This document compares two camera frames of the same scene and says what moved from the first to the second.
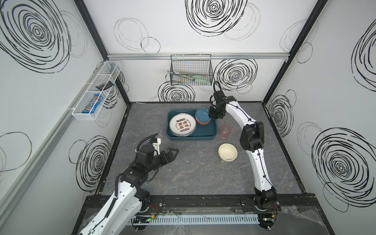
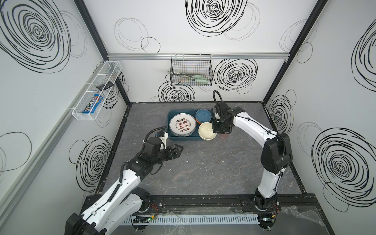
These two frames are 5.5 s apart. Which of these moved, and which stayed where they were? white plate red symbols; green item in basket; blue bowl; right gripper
Moved: right gripper
Stayed: green item in basket; white plate red symbols; blue bowl
